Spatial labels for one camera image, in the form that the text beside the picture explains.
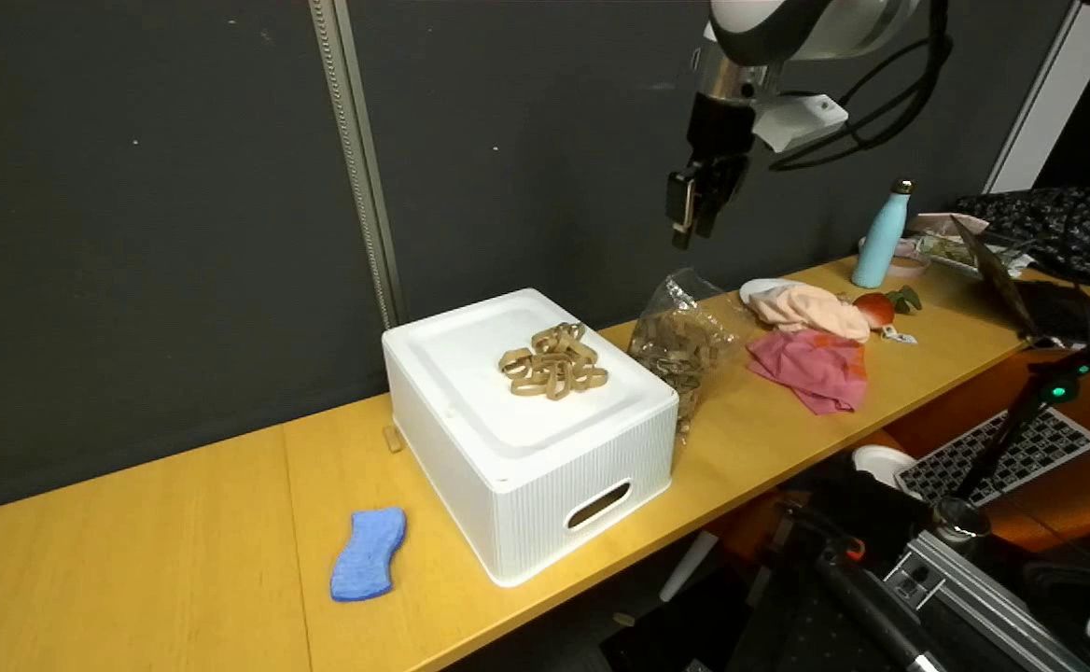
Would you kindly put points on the black keyboard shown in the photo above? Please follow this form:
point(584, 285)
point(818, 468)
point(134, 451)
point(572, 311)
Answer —
point(1047, 223)

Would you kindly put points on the blue sponge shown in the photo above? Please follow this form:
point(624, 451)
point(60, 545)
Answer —
point(362, 566)

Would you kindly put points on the pink cloth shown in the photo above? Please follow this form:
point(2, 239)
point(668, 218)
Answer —
point(823, 371)

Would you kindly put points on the red tomato toy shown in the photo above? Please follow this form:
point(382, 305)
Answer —
point(880, 308)

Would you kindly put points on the white upturned plastic basket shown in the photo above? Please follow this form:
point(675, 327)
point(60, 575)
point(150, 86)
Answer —
point(522, 474)

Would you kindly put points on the clear bag of rubber bands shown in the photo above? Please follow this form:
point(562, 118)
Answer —
point(684, 336)

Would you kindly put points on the light blue water bottle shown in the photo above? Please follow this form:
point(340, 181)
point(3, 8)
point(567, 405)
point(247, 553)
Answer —
point(887, 228)

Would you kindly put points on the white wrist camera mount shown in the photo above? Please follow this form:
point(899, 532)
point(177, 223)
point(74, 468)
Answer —
point(797, 120)

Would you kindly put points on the peach round cloth pads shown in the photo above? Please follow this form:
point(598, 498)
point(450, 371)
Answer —
point(792, 305)

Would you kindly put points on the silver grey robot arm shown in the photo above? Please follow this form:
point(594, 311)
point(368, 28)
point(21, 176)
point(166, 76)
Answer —
point(740, 101)

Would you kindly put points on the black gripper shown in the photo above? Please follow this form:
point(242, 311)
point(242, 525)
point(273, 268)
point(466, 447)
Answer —
point(712, 171)

